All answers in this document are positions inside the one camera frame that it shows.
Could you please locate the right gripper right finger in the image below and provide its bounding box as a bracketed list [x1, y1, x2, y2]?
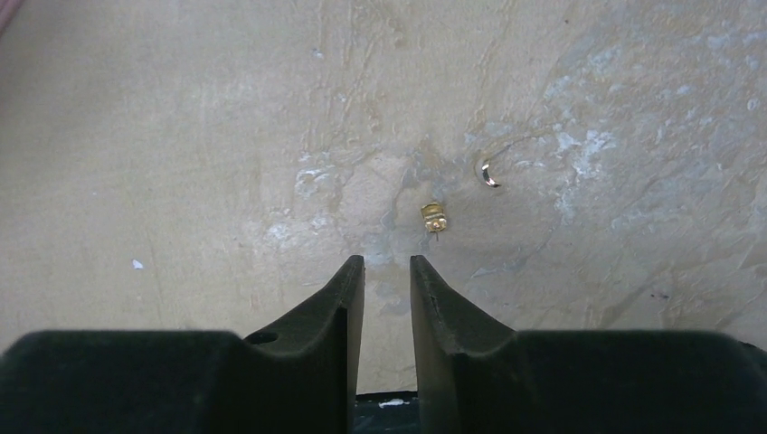
[410, 256, 766, 433]

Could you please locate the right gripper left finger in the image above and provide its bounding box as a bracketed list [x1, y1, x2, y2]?
[1, 255, 365, 433]

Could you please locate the small gold earring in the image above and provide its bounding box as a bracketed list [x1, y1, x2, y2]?
[421, 202, 448, 239]

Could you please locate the small silver earring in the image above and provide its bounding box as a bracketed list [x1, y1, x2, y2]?
[480, 160, 501, 188]

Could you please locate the pink jewelry box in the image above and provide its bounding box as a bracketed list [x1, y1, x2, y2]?
[0, 0, 24, 34]

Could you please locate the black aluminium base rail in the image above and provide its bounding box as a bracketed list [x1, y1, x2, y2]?
[352, 391, 421, 434]

